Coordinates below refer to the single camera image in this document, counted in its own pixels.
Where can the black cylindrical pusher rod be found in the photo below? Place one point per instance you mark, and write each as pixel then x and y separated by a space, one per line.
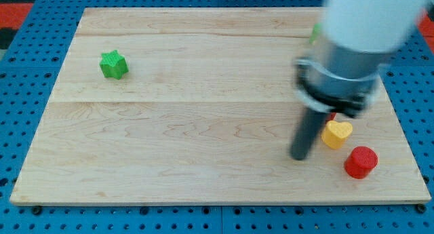
pixel 305 135

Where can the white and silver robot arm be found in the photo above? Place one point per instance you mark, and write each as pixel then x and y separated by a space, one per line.
pixel 339 73

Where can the green block behind arm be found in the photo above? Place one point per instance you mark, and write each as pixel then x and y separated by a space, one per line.
pixel 315 33

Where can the green star block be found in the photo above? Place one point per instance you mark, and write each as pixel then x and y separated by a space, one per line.
pixel 113 65

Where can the small red block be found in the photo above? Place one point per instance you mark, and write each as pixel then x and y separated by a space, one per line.
pixel 331 117

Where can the yellow heart block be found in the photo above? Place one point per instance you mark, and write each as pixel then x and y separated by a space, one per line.
pixel 335 134

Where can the red cylinder block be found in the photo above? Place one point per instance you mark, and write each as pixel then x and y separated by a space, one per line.
pixel 360 162

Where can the light wooden board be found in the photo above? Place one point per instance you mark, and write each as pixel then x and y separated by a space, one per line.
pixel 204 116

